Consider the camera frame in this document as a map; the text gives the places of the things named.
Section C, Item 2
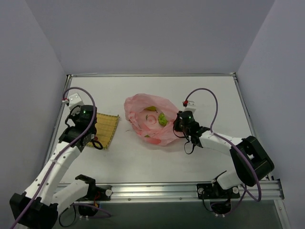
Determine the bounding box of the pink plastic bag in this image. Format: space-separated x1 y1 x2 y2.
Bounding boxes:
124 94 178 146

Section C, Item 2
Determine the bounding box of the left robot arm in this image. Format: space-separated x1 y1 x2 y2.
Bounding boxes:
10 104 97 229

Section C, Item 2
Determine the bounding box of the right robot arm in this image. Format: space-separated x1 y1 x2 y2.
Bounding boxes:
173 111 275 197

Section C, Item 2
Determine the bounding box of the green fake fruit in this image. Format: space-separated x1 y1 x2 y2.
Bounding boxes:
158 113 168 126

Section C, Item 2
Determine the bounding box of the yellow green fake pear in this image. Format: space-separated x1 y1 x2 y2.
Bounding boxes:
145 106 158 113

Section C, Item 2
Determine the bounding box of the yellow bamboo mat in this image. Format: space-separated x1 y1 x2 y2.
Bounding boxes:
95 113 120 149

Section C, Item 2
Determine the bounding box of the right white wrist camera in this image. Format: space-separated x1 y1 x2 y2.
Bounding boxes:
183 100 197 114

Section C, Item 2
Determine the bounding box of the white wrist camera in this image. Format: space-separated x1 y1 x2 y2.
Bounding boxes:
183 100 197 114
62 93 84 111

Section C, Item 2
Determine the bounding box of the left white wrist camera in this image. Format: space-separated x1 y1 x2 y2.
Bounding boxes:
62 93 84 111

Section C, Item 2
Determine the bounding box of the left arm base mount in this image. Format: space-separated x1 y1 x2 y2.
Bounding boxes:
58 183 113 227

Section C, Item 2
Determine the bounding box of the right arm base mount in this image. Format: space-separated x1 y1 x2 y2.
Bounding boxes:
196 183 240 215

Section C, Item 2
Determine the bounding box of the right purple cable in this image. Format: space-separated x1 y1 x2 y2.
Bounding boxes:
184 87 262 213

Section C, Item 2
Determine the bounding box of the purple cable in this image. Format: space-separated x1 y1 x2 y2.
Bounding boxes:
184 87 262 213
9 86 112 229

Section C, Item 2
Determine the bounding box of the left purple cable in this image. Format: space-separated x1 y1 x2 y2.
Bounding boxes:
9 86 112 229

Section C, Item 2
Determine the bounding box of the aluminium front rail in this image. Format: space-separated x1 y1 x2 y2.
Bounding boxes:
26 180 285 205

